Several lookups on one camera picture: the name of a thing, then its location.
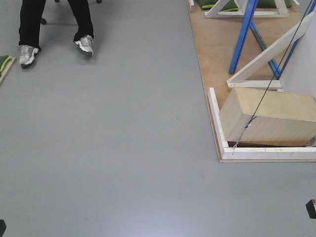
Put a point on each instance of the light wooden box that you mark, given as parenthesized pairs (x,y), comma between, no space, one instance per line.
(268,117)

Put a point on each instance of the white diagonal wooden brace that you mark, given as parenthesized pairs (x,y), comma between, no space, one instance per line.
(241,77)

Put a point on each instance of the green sandbag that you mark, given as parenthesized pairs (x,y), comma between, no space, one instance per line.
(271,4)
(208,4)
(4,59)

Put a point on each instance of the white rolling chair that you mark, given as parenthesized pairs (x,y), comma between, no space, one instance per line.
(44,21)

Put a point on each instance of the small left wooden platform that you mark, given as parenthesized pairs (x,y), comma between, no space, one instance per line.
(6,68)

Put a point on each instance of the green sandbag right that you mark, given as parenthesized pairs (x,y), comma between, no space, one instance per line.
(271,4)

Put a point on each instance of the far white wooden brace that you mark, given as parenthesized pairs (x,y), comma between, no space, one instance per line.
(247,8)

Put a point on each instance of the green sandbag far left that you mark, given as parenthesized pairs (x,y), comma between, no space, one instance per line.
(4,59)

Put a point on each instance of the person in black trousers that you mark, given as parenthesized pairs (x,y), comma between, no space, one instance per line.
(29,30)

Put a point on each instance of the black robot part right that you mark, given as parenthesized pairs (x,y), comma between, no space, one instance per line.
(311,208)

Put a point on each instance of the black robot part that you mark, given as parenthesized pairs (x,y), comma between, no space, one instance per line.
(2,227)
(311,208)

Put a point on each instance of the black robot part left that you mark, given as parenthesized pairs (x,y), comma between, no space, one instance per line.
(2,227)

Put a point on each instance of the white wooden border frame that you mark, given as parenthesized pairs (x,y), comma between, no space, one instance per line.
(252,154)

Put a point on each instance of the blue door frame brace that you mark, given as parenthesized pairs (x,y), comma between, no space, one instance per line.
(248,24)

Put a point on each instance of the white wall panel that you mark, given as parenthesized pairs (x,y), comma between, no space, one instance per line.
(299,75)

